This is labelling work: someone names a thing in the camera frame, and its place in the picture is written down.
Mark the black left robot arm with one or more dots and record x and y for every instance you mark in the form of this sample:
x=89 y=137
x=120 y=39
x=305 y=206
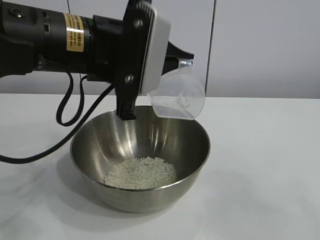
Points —
x=37 y=37

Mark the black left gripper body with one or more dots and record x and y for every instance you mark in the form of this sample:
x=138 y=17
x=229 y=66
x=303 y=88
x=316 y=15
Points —
x=110 y=50

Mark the clear plastic measuring cup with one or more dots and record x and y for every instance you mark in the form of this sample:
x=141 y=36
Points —
x=175 y=110

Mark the stainless steel mixing bowl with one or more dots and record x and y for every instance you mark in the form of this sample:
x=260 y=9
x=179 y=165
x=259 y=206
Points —
x=150 y=200

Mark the white rice grains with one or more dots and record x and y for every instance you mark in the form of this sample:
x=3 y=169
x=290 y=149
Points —
x=140 y=175

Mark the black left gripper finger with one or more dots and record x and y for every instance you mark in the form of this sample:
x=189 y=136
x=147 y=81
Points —
x=178 y=53

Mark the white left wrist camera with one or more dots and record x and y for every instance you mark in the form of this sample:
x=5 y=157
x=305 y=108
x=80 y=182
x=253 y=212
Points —
x=157 y=50

